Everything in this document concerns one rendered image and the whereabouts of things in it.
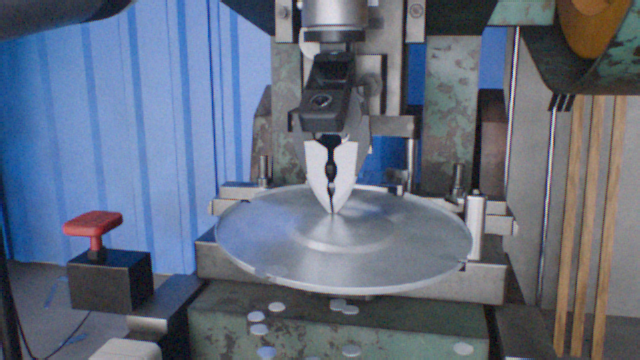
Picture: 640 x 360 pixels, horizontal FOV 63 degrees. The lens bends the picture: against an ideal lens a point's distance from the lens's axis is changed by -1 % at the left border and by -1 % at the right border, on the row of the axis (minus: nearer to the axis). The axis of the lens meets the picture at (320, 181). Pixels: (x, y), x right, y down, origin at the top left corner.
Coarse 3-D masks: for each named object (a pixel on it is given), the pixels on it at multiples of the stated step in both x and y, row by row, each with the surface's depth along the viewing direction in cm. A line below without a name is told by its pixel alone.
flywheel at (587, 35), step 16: (560, 0) 92; (576, 0) 84; (592, 0) 82; (608, 0) 77; (624, 0) 61; (560, 16) 92; (576, 16) 81; (592, 16) 73; (608, 16) 67; (576, 32) 81; (592, 32) 73; (608, 32) 66; (576, 48) 81; (592, 48) 73
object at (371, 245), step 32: (288, 192) 71; (352, 192) 72; (384, 192) 73; (224, 224) 60; (256, 224) 61; (288, 224) 61; (320, 224) 60; (352, 224) 60; (384, 224) 61; (416, 224) 62; (448, 224) 63; (256, 256) 53; (288, 256) 53; (320, 256) 54; (352, 256) 54; (384, 256) 54; (416, 256) 54; (320, 288) 47; (352, 288) 47; (384, 288) 47
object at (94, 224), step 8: (80, 216) 72; (88, 216) 72; (96, 216) 72; (104, 216) 72; (112, 216) 72; (120, 216) 72; (64, 224) 69; (72, 224) 69; (80, 224) 68; (88, 224) 68; (96, 224) 68; (104, 224) 69; (112, 224) 70; (120, 224) 72; (64, 232) 69; (72, 232) 68; (80, 232) 68; (88, 232) 68; (96, 232) 68; (104, 232) 69; (96, 240) 71; (96, 248) 71
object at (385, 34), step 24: (384, 0) 70; (384, 24) 71; (312, 48) 73; (360, 48) 73; (384, 48) 72; (408, 48) 79; (360, 72) 70; (384, 72) 70; (408, 72) 84; (384, 96) 71
